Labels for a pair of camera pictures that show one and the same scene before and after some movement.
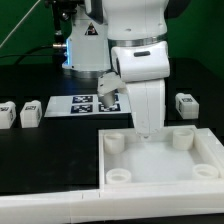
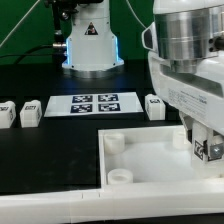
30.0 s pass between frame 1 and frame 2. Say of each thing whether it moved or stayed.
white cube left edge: stayed
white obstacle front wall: stayed
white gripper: moved
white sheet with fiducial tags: stayed
